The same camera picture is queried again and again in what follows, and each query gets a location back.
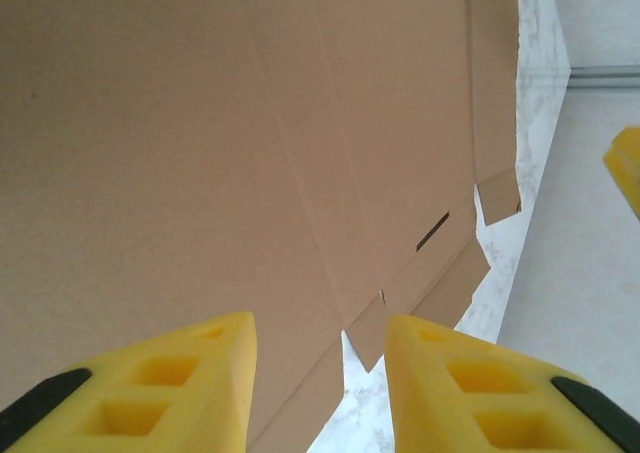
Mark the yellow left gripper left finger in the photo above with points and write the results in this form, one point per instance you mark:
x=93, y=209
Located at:
x=200, y=413

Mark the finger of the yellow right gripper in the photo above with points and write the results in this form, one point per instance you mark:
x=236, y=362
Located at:
x=627, y=163

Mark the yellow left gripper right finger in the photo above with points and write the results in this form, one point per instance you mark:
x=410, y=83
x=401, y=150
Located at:
x=425, y=403

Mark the brown corrugated cardboard box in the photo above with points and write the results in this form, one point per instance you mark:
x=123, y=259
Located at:
x=200, y=148

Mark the aluminium frame corner post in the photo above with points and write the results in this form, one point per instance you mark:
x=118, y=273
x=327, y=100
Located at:
x=605, y=78

